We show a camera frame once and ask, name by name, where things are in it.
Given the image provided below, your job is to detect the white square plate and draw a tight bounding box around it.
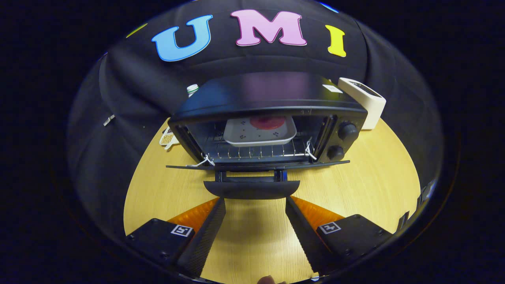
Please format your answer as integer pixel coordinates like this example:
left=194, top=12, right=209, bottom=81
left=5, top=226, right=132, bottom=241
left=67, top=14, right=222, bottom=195
left=223, top=116, right=297, bottom=148

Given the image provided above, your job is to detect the metal wire oven rack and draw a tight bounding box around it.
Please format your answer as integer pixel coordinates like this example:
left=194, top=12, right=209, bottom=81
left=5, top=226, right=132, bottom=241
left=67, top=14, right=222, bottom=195
left=203, top=136, right=316, bottom=162

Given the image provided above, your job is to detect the black backdrop cloth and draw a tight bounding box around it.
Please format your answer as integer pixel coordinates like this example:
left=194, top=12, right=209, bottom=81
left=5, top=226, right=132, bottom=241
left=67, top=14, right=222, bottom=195
left=67, top=0, right=444, bottom=237

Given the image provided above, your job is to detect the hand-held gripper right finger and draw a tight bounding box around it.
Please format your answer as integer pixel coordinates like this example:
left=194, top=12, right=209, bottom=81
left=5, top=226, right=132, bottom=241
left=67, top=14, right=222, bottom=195
left=285, top=195, right=394, bottom=276

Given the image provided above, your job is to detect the small dish of seeds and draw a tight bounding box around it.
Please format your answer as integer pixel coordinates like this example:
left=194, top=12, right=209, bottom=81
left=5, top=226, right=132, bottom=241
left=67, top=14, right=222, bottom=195
left=159, top=126, right=178, bottom=151

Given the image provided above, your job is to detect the black toaster oven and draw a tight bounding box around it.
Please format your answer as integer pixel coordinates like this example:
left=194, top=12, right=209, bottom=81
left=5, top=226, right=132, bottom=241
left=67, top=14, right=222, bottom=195
left=166, top=71, right=368, bottom=200

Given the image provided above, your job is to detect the pink round food slice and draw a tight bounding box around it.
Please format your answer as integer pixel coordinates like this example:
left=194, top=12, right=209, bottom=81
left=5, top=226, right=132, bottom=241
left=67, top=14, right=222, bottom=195
left=250, top=116, right=286, bottom=130

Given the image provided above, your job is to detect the cream white toaster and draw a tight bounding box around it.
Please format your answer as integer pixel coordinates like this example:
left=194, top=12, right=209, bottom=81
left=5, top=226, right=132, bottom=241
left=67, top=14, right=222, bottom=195
left=338, top=77, right=387, bottom=130

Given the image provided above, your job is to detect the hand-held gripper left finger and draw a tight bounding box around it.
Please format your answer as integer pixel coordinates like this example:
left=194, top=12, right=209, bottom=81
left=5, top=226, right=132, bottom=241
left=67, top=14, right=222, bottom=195
left=125, top=197, right=226, bottom=278

